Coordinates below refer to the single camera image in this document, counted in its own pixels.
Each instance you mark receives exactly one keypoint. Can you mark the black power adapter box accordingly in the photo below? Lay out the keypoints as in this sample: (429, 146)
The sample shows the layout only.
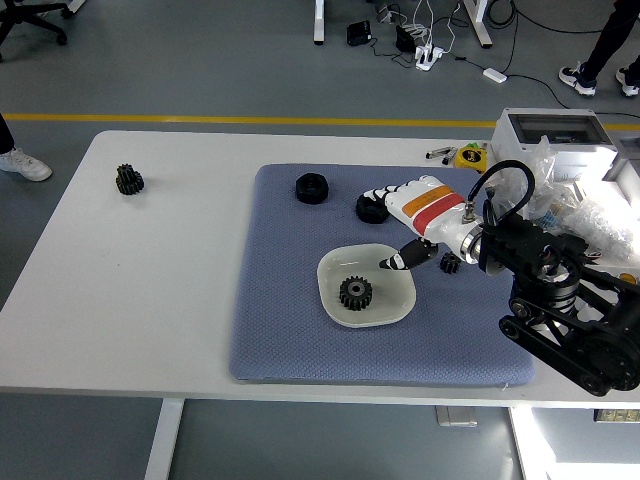
(358, 33)

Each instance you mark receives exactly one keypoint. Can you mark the black marker pen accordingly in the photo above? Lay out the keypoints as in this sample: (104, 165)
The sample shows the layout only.
(448, 157)
(437, 152)

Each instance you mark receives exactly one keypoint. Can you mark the grey electrical enclosure box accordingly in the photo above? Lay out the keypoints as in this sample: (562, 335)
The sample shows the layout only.
(510, 140)

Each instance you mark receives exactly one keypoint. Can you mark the white flat adapter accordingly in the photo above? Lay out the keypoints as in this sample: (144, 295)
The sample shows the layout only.
(494, 75)

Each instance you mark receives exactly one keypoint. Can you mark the blue-grey textured mat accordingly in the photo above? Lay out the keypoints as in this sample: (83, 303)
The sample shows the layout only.
(280, 300)

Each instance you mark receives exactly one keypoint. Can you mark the white cardboard box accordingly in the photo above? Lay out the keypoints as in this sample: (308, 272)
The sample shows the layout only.
(625, 175)

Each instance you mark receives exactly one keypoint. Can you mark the white square dish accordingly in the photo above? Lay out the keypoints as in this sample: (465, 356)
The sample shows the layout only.
(390, 300)

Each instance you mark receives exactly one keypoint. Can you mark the clear plastic bag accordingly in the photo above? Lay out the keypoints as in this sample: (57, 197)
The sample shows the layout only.
(542, 185)

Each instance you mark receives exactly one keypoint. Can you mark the white push-button box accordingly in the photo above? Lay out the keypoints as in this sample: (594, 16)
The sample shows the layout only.
(615, 270)

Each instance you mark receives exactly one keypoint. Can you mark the white table leg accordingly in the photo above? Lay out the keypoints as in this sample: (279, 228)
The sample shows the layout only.
(162, 440)

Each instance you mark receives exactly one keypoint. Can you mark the black stacked double gear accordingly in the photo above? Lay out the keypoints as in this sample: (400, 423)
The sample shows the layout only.
(129, 182)

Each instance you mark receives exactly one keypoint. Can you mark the white power strip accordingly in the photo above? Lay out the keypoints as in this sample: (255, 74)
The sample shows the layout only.
(429, 56)

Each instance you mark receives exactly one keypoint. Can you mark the yellow tape measure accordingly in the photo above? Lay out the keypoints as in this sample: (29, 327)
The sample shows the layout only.
(470, 157)

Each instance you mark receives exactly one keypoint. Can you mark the grey table control box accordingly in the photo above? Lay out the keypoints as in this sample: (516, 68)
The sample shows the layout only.
(455, 416)

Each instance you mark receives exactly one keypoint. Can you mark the person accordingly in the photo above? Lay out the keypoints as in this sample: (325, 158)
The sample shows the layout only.
(607, 40)
(22, 165)

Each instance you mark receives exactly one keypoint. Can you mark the white low platform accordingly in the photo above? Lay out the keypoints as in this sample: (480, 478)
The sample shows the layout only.
(560, 450)

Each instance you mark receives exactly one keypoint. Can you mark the large black hex nut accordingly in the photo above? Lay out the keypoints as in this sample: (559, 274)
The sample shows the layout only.
(302, 192)
(367, 212)

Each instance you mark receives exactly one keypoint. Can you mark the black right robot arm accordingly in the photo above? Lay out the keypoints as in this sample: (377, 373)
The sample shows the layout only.
(550, 300)

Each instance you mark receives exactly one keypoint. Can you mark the small black gear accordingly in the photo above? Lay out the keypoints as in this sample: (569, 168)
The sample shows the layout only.
(449, 262)

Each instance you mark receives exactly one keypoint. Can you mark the black office chair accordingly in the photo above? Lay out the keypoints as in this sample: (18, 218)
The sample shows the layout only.
(25, 15)

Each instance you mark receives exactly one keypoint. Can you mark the large black gear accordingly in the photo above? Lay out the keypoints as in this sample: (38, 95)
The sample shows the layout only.
(361, 299)

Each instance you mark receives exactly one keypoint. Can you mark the black charger block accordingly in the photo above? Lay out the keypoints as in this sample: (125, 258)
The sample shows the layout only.
(405, 39)

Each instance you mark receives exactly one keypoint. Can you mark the white desk leg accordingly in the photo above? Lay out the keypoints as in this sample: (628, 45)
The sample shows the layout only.
(477, 22)
(320, 20)

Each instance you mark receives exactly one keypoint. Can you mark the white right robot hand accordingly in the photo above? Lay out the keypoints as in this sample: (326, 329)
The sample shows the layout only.
(430, 210)

